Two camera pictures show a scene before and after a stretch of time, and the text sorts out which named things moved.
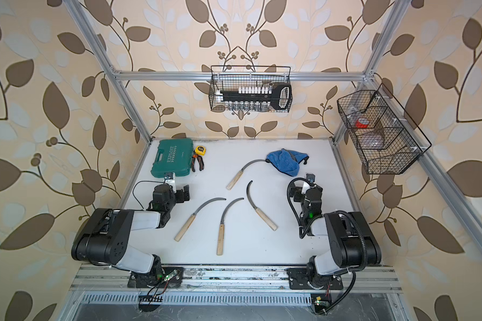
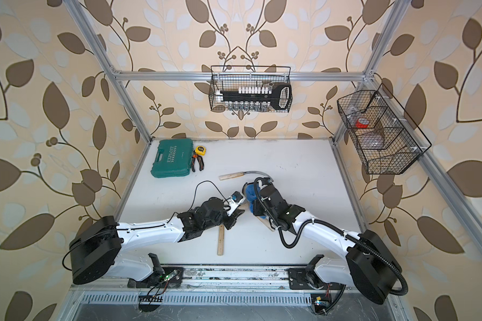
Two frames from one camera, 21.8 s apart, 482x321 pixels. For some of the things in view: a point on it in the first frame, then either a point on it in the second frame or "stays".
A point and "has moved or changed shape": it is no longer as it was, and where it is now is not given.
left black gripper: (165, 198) to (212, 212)
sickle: (221, 231) stays
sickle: (231, 184) has moved or changed shape
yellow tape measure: (200, 150) stays
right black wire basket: (385, 138) stays
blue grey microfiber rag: (286, 161) to (250, 190)
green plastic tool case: (173, 156) stays
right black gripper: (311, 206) to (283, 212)
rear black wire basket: (250, 89) stays
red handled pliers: (201, 164) stays
